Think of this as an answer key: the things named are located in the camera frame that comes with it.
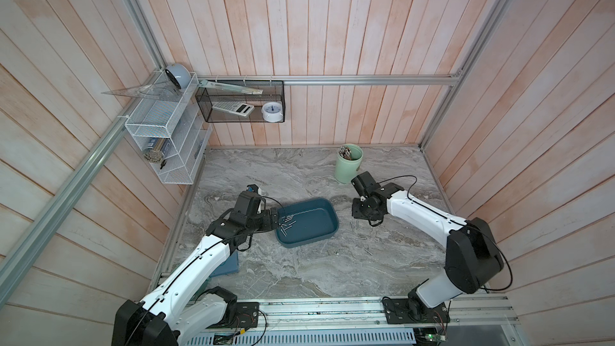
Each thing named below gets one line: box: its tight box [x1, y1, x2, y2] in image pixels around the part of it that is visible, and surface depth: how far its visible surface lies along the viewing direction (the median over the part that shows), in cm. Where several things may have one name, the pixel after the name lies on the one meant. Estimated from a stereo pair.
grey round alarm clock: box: [164, 63, 192, 89], surface depth 85 cm
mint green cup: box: [334, 143, 364, 185], surface depth 99 cm
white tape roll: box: [261, 101, 283, 123], surface depth 97 cm
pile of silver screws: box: [278, 214, 298, 238], surface depth 95 cm
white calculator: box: [212, 101, 255, 117], surface depth 100 cm
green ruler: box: [197, 80, 264, 95], surface depth 93 cm
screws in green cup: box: [338, 145, 352, 161], surface depth 97 cm
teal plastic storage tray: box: [275, 197, 340, 249], surface depth 95 cm
